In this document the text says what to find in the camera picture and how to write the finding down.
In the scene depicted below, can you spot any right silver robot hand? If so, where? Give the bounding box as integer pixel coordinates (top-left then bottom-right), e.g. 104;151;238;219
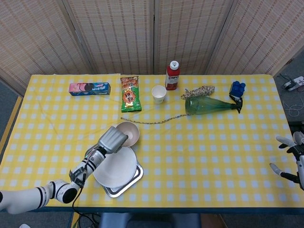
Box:
269;131;304;191

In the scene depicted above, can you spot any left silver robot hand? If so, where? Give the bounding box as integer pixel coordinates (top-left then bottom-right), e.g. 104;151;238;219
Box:
97;126;129;154

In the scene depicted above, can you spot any small beige bowl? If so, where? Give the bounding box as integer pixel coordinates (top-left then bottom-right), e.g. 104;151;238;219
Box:
115;121;140;147

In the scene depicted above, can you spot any dark robot base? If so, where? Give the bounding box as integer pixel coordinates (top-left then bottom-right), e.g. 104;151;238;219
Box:
99;212;202;228

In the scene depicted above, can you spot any white round plate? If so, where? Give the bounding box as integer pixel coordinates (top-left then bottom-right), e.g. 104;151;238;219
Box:
92;146;138;189

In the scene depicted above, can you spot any silver metal tray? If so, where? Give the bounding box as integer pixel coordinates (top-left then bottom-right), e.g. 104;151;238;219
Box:
85;145;144;199

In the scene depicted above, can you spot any yellow white checkered tablecloth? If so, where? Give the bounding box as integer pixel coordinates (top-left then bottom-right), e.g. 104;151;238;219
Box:
0;74;304;209

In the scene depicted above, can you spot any green orange snack bag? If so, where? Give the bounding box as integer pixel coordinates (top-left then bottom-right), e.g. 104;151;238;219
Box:
120;76;143;113

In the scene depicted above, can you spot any blue pink cookie box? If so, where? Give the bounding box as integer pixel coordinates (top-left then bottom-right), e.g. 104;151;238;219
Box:
68;82;112;96

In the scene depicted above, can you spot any white paper cup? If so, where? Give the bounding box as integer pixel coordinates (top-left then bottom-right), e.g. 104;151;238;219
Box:
151;85;167;104

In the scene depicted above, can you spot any white power adapter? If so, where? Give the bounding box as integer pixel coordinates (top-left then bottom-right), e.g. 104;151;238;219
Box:
282;75;304;92

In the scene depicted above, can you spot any red juice bottle white cap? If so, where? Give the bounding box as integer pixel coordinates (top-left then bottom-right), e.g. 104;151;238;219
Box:
165;60;181;91

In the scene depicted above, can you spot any blue toy building block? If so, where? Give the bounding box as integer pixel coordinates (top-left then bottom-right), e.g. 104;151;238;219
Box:
229;81;246;98

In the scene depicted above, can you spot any green spray bottle black nozzle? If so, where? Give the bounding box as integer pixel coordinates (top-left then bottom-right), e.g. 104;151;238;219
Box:
185;95;244;116

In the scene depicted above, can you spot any woven folding screen panel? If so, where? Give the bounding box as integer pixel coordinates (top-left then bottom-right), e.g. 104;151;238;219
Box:
153;0;235;76
206;0;304;76
61;0;155;76
0;0;97;90

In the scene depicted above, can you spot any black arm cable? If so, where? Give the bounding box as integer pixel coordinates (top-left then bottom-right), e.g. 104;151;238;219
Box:
71;145;102;214

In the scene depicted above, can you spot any white floor cable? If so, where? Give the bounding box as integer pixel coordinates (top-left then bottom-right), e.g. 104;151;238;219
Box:
283;98;304;117

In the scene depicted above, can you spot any braided white rope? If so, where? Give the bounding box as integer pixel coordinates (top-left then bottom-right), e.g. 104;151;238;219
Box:
120;85;216;125

